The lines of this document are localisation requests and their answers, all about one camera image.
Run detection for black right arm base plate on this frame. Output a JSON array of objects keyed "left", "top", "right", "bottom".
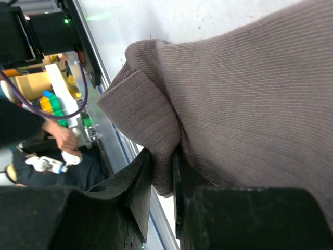
[{"left": 55, "top": 1, "right": 101, "bottom": 88}]

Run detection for bare operator hand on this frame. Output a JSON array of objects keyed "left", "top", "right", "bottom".
[{"left": 43, "top": 119, "right": 82, "bottom": 156}]

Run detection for colourful stacked blocks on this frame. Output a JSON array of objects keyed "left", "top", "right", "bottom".
[{"left": 39, "top": 90, "right": 93, "bottom": 128}]

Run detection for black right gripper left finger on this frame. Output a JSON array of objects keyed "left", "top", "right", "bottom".
[{"left": 1, "top": 149, "right": 151, "bottom": 249}]

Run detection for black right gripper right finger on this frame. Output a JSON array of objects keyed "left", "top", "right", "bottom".
[{"left": 172, "top": 149, "right": 332, "bottom": 249}]

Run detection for taupe sock red stripes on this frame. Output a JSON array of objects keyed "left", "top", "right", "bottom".
[{"left": 96, "top": 0, "right": 333, "bottom": 232}]

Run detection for aluminium table edge rail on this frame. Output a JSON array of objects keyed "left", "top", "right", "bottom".
[{"left": 72, "top": 0, "right": 180, "bottom": 250}]

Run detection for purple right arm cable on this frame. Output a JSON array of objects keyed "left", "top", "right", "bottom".
[{"left": 0, "top": 62, "right": 89, "bottom": 121}]

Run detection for white handheld controller device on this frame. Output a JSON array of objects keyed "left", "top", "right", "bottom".
[{"left": 25, "top": 151, "right": 83, "bottom": 174}]

